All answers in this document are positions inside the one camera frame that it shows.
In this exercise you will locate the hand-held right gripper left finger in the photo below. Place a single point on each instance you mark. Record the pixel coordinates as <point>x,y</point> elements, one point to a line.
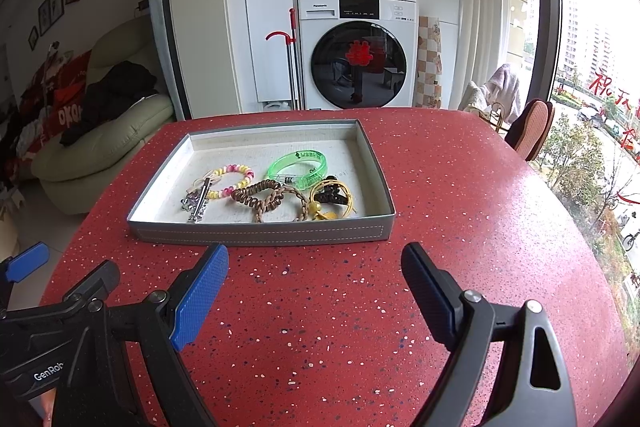
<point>200,297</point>

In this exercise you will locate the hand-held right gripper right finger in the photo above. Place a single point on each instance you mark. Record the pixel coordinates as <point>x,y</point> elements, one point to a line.
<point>430,297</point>

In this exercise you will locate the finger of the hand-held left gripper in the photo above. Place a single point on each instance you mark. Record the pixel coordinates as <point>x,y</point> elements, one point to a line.
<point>27,262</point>
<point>95,279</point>

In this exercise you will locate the silver hair clip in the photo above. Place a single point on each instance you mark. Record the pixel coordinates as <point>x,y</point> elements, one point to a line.
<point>201,202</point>

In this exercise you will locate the black claw clip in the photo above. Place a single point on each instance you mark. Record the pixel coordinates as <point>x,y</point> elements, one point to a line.
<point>332,197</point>

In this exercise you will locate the grey shallow tray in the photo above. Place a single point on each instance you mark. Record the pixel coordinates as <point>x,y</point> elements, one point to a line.
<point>230,152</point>

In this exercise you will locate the red printed blanket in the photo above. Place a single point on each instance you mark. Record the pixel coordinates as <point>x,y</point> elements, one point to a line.
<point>25,137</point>

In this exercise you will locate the cream leather sofa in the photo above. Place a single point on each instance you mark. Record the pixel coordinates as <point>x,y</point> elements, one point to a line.
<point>100,152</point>

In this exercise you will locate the red printed cushion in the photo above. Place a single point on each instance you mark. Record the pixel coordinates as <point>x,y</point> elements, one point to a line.
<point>70,112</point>

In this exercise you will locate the black clothing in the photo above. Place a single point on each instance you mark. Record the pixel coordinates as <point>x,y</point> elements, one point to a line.
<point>120,92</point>

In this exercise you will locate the brown chair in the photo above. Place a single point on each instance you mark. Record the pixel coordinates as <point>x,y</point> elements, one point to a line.
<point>532,132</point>

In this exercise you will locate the white plastic jug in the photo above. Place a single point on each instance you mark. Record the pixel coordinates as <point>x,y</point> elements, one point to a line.
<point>276,105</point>

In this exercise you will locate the checkered board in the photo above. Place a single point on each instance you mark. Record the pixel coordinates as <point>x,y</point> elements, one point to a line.
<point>429,62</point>

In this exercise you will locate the white washing machine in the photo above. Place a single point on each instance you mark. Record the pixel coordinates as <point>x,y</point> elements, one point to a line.
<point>320,27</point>

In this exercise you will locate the white curtain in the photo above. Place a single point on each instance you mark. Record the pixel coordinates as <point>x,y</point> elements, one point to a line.
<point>482,7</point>

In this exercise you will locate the white cabinet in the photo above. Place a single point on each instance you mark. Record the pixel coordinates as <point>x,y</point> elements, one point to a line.
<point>270,7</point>

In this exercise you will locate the large picture frame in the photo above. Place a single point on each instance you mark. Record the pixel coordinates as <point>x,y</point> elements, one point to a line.
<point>51,5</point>

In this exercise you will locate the wall socket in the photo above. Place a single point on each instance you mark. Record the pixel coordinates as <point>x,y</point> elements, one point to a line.
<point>142,5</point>

